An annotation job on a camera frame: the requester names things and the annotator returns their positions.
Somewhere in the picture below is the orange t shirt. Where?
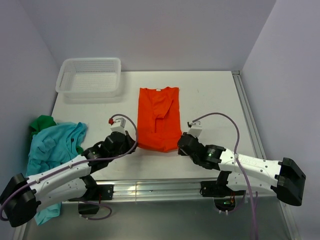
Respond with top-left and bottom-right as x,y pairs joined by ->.
137,87 -> 182,153

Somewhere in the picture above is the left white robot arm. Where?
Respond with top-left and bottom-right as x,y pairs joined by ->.
0,131 -> 138,228

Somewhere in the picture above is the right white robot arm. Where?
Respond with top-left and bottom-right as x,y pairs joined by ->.
177,133 -> 306,207

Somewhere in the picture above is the teal t shirt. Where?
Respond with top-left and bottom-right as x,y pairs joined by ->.
26,121 -> 89,226

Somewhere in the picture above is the white perforated plastic basket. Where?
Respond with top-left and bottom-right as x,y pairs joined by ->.
55,57 -> 123,103

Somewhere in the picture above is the green t shirt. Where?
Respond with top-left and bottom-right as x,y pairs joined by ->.
29,115 -> 87,154

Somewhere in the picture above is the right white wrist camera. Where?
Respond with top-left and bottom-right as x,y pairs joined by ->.
187,120 -> 203,138

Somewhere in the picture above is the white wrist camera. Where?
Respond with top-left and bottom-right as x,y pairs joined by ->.
187,120 -> 203,138
108,117 -> 126,135

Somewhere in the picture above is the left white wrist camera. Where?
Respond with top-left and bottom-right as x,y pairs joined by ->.
108,117 -> 126,135

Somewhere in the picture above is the front aluminium rail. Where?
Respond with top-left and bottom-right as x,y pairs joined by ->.
61,177 -> 287,205

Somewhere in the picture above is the aluminium rail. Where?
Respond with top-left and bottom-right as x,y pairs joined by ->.
61,177 -> 287,205
231,70 -> 302,240

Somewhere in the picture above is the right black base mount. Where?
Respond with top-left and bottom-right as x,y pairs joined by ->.
199,180 -> 246,215

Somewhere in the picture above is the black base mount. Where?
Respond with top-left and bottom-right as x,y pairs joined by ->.
199,180 -> 246,215
68,184 -> 114,221

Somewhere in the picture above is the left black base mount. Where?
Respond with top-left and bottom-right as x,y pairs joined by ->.
68,184 -> 114,221

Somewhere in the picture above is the right aluminium rail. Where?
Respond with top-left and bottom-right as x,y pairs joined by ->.
231,70 -> 302,240

